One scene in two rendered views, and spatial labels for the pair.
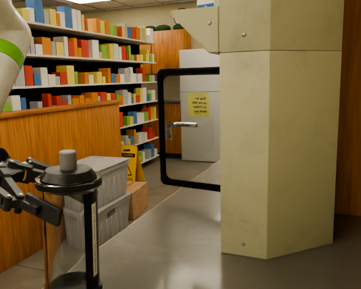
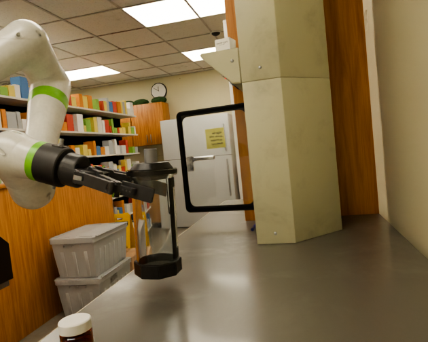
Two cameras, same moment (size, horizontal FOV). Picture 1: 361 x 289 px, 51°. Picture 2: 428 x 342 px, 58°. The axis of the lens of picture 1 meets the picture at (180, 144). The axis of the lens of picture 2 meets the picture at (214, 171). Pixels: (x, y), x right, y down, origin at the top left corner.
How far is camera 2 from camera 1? 0.32 m
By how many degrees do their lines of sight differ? 11
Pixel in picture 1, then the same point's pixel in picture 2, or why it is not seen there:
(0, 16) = (50, 67)
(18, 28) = (62, 79)
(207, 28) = (230, 64)
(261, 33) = (273, 65)
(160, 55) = (140, 128)
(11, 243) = (12, 319)
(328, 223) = (337, 213)
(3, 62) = (56, 104)
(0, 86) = (56, 123)
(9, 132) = (6, 202)
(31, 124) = not seen: hidden behind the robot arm
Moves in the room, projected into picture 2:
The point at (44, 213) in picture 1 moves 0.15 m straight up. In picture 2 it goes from (140, 194) to (132, 120)
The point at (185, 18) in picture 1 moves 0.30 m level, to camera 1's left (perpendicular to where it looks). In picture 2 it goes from (212, 59) to (105, 65)
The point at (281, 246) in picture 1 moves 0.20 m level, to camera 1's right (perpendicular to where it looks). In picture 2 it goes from (305, 231) to (368, 222)
